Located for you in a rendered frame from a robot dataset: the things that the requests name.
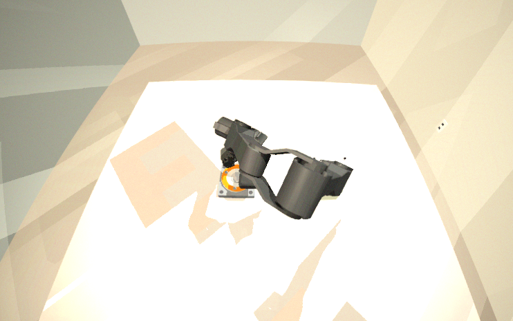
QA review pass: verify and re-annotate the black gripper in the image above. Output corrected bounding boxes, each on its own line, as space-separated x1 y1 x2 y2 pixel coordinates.
239 174 256 189

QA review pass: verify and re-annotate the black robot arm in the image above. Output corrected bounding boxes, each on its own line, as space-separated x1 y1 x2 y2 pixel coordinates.
213 116 354 220

